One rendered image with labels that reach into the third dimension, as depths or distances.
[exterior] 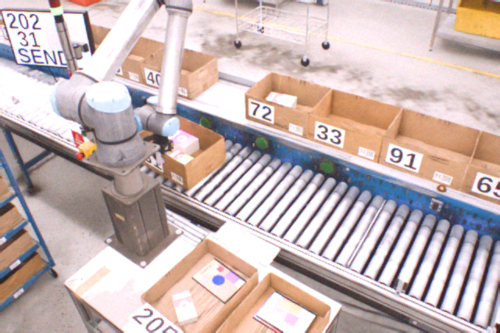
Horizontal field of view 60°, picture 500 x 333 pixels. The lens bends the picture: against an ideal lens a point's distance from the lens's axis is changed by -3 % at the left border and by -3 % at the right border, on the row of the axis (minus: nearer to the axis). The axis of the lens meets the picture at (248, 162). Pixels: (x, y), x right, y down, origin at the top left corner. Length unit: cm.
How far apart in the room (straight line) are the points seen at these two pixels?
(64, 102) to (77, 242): 165
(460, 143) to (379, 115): 43
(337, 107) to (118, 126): 134
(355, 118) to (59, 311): 205
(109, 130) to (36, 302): 164
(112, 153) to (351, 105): 136
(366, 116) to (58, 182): 243
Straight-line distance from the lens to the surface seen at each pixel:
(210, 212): 219
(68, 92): 178
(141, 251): 201
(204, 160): 229
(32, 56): 262
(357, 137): 224
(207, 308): 183
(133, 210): 184
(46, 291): 308
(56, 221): 348
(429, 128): 244
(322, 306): 176
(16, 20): 259
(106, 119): 164
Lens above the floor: 229
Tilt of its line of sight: 39 degrees down
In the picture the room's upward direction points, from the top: 2 degrees counter-clockwise
